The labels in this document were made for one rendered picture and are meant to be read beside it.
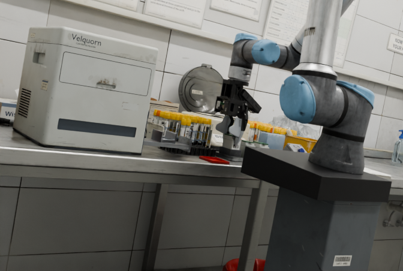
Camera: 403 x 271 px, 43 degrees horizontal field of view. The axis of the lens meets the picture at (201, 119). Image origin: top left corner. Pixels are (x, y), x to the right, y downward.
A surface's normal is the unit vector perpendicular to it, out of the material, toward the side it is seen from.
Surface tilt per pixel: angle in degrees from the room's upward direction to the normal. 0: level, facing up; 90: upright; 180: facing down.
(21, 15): 90
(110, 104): 90
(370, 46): 90
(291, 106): 97
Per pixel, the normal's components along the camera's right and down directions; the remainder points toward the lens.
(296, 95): -0.89, -0.01
